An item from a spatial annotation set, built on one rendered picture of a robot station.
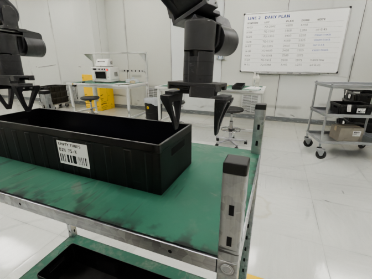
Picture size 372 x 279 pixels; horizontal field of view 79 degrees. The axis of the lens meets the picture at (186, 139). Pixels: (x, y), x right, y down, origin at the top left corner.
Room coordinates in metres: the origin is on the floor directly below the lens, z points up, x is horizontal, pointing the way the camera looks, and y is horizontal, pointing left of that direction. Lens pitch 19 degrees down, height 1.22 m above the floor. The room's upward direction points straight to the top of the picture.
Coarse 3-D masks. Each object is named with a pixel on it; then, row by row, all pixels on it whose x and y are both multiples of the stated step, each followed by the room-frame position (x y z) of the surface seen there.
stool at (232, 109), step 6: (234, 108) 3.25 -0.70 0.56; (240, 108) 3.25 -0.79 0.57; (228, 126) 3.44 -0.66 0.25; (228, 132) 3.17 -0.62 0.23; (234, 132) 3.16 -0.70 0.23; (216, 138) 3.45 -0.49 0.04; (222, 138) 3.38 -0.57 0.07; (228, 138) 3.29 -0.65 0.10; (234, 138) 3.29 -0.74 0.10; (216, 144) 3.16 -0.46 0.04
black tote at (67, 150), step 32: (0, 128) 0.60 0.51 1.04; (32, 128) 0.55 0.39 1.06; (64, 128) 0.74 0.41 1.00; (96, 128) 0.69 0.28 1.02; (128, 128) 0.64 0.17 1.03; (160, 128) 0.60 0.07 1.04; (32, 160) 0.56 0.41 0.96; (64, 160) 0.51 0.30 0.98; (96, 160) 0.47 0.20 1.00; (128, 160) 0.44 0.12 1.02; (160, 160) 0.41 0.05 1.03; (160, 192) 0.41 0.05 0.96
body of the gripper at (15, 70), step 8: (0, 56) 0.64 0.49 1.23; (8, 56) 0.64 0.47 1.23; (16, 56) 0.66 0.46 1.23; (0, 64) 0.64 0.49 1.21; (8, 64) 0.64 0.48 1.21; (16, 64) 0.65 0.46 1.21; (0, 72) 0.64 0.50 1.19; (8, 72) 0.64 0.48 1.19; (16, 72) 0.65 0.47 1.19; (16, 80) 0.62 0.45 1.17
